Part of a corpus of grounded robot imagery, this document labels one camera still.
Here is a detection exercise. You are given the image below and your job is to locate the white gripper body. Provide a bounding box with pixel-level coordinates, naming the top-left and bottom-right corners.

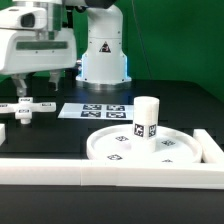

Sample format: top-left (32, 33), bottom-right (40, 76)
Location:
top-left (0, 28), bottom-right (77, 75)

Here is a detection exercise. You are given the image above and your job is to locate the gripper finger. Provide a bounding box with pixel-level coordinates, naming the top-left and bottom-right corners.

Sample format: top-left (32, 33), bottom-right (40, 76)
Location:
top-left (12, 74), bottom-right (27, 97)
top-left (49, 70), bottom-right (61, 91)

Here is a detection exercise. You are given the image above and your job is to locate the white cross-shaped table base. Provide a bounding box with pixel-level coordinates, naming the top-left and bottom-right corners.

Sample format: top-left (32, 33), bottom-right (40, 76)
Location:
top-left (0, 97), bottom-right (56, 125)

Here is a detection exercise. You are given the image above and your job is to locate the white round table top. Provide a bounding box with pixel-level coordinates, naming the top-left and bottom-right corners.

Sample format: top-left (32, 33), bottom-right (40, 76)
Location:
top-left (86, 124), bottom-right (202, 163)

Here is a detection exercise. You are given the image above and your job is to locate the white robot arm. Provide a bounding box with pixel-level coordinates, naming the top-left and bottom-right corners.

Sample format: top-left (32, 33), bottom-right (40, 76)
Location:
top-left (0, 0), bottom-right (131, 97)

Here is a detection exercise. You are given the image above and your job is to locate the white left fence block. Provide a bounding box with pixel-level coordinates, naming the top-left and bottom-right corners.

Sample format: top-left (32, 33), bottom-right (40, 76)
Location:
top-left (0, 124), bottom-right (6, 146)

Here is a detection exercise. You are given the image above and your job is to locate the white marker sheet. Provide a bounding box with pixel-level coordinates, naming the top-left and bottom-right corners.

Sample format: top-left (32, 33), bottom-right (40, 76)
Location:
top-left (58, 103), bottom-right (133, 120)

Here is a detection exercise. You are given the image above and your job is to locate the white front fence bar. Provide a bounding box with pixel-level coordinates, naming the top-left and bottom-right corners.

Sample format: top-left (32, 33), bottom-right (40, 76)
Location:
top-left (0, 158), bottom-right (224, 190)

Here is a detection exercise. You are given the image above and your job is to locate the white fence bar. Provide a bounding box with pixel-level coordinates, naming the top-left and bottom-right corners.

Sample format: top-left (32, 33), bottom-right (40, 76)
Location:
top-left (0, 158), bottom-right (224, 190)
top-left (193, 129), bottom-right (224, 165)

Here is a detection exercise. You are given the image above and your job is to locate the white right fence bar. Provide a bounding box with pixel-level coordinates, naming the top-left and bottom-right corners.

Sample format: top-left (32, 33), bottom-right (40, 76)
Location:
top-left (193, 129), bottom-right (224, 165)

